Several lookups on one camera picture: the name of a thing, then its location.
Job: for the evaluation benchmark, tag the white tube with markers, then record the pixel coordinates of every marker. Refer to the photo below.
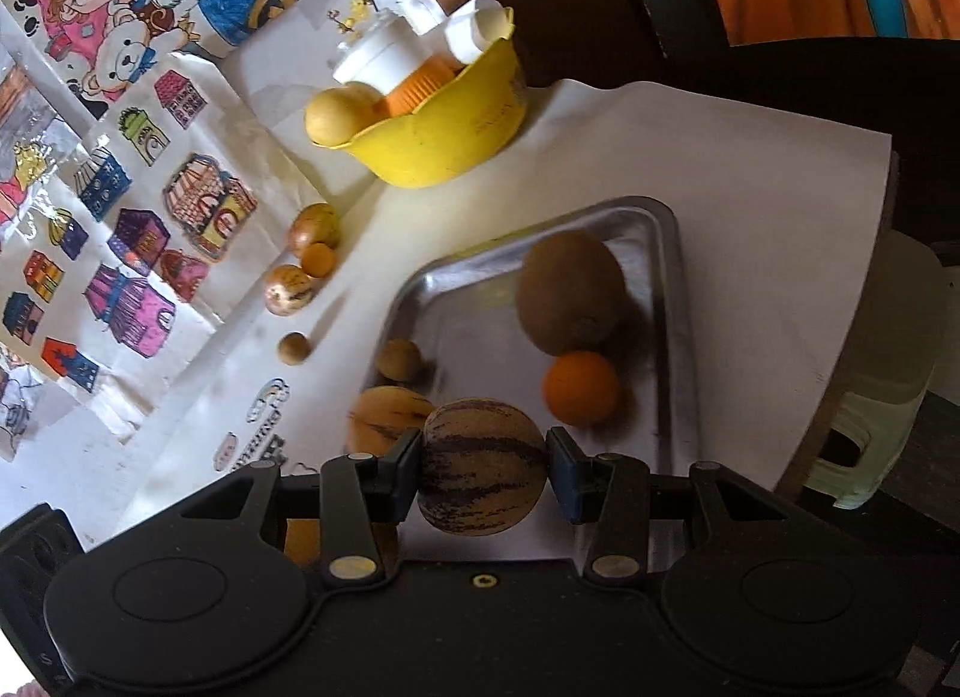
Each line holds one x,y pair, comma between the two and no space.
472,29

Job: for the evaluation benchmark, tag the metal tray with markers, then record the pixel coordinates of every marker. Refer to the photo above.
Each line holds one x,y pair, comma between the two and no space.
465,307

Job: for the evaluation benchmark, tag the white jar with orange lid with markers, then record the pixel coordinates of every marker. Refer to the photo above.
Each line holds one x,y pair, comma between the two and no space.
390,55

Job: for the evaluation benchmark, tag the cream striped pepino melon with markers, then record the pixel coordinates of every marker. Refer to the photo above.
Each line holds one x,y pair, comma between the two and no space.
382,419

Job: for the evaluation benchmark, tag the purple striped pepino melon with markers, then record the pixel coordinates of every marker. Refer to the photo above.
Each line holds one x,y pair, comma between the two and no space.
484,468

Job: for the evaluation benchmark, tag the small mandarin orange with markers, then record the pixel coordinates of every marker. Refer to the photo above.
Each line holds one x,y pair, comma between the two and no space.
318,259

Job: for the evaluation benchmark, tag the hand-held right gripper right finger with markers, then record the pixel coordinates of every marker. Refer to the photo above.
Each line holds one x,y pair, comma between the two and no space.
570,479

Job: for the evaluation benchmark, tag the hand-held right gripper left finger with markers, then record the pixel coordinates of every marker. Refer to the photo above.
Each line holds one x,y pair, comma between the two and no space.
405,476

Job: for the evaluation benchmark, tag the brown spotted pepino melon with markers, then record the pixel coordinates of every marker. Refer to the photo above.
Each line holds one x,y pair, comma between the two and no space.
289,289

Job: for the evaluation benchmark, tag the small round brown longan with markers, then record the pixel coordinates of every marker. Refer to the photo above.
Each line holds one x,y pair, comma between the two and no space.
294,349
397,359

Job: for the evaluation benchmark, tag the yellow pear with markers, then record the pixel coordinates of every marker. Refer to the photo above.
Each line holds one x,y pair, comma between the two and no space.
334,115
366,97

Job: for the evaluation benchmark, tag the pale green plastic stool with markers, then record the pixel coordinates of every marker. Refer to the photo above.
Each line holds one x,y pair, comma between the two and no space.
892,367

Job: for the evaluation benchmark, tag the yellow plastic bowl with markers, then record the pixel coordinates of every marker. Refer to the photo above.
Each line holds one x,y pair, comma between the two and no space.
442,142

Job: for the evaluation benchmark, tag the brown kiwi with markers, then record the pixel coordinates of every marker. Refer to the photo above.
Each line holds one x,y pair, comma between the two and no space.
570,292

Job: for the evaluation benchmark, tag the coloured houses drawing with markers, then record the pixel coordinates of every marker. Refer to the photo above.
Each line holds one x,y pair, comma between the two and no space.
135,239

